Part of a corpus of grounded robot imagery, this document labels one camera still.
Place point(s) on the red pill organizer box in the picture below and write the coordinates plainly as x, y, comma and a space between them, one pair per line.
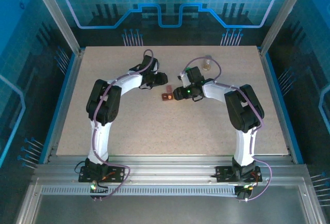
165, 97

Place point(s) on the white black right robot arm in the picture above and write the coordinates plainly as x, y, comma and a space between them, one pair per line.
243, 110

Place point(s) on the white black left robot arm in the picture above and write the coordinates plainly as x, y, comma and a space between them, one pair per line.
101, 141

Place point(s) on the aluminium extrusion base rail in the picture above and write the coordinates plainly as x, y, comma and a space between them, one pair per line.
167, 167

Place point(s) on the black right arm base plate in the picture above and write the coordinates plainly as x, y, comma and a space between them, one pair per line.
223, 173

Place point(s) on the aluminium blue side rail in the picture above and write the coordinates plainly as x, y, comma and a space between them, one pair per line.
279, 105
66, 105

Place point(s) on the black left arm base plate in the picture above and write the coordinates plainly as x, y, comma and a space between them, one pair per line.
117, 173

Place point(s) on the aluminium frame post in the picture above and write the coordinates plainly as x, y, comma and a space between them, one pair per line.
55, 15
284, 12

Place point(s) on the black connector bracket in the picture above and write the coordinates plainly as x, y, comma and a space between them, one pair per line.
242, 193
101, 188

